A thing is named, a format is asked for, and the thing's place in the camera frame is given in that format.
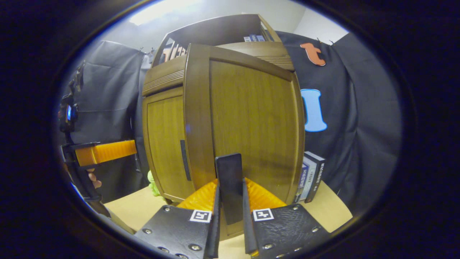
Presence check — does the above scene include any black backdrop cloth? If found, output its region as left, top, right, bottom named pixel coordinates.
left=59, top=31, right=403, bottom=216

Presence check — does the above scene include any wooden shoe cabinet door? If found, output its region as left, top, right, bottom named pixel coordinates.
left=142, top=86, right=196, bottom=202
left=183, top=43, right=306, bottom=241

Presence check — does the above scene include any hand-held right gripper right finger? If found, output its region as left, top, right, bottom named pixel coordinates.
left=241, top=177, right=331, bottom=259

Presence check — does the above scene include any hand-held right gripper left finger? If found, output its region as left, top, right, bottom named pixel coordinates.
left=134, top=178, right=221, bottom=259

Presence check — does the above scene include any black spine book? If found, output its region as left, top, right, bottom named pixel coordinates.
left=305, top=151, right=326, bottom=204

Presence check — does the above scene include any black door handle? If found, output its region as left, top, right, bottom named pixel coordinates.
left=180, top=140, right=192, bottom=181
left=215, top=153, right=244, bottom=225

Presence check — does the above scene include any wooden double-door shoe cabinet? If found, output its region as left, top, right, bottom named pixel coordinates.
left=141, top=14, right=306, bottom=241

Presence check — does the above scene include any black tripod stand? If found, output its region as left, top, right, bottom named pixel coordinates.
left=57, top=63, right=86, bottom=134

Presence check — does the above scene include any green frog plush toy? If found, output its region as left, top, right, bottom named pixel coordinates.
left=147, top=170, right=162, bottom=197

